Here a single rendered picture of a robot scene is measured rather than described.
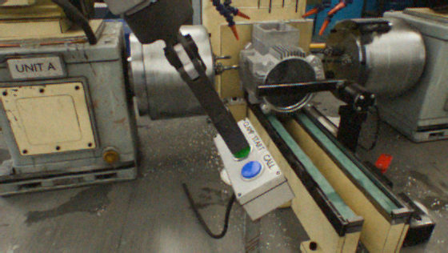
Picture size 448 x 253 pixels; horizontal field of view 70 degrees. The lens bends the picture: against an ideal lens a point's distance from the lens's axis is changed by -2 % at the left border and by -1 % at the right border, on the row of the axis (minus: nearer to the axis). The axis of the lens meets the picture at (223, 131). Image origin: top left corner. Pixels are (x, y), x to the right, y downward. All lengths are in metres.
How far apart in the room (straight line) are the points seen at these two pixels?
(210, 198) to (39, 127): 0.43
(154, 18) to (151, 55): 0.44
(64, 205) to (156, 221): 0.24
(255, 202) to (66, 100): 0.51
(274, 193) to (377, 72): 0.63
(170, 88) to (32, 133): 0.33
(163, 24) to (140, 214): 0.53
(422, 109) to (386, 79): 0.18
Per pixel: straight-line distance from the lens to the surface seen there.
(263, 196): 0.44
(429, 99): 1.15
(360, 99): 0.85
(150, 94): 0.80
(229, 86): 1.07
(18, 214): 0.91
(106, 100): 0.80
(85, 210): 0.85
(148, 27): 0.37
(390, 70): 1.03
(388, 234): 0.69
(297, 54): 0.90
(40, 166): 0.91
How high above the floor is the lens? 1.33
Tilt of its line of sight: 29 degrees down
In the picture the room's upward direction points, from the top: straight up
